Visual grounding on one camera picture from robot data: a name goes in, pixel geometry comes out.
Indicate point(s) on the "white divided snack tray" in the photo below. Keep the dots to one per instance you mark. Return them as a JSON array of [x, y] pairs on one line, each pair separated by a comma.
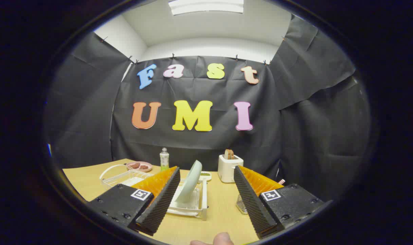
[[205, 176]]

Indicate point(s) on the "white toaster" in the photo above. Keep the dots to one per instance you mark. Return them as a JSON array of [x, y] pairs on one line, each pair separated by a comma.
[[228, 170]]

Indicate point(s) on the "brown bread slice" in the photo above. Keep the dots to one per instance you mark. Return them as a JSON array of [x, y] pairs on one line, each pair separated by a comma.
[[228, 154]]

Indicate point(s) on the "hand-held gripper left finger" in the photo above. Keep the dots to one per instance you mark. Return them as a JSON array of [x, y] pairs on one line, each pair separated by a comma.
[[158, 207]]

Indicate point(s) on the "pink plate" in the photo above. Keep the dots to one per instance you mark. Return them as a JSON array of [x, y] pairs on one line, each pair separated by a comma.
[[148, 169]]

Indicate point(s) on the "ceiling light panel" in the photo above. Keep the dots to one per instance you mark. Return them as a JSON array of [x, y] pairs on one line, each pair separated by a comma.
[[206, 6]]

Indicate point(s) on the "white drip tray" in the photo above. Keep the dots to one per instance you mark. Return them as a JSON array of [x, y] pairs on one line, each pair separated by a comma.
[[192, 206]]

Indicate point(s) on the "green drink bottle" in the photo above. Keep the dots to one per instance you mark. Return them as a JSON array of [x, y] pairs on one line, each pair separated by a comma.
[[164, 161]]

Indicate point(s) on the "pale green plate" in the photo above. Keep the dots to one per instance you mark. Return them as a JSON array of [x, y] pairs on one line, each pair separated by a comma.
[[191, 182]]

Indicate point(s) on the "black backdrop cloth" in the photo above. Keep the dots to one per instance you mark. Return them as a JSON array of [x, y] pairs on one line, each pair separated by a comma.
[[295, 136]]

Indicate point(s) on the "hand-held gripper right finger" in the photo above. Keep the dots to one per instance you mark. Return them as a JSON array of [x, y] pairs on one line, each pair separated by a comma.
[[254, 207]]

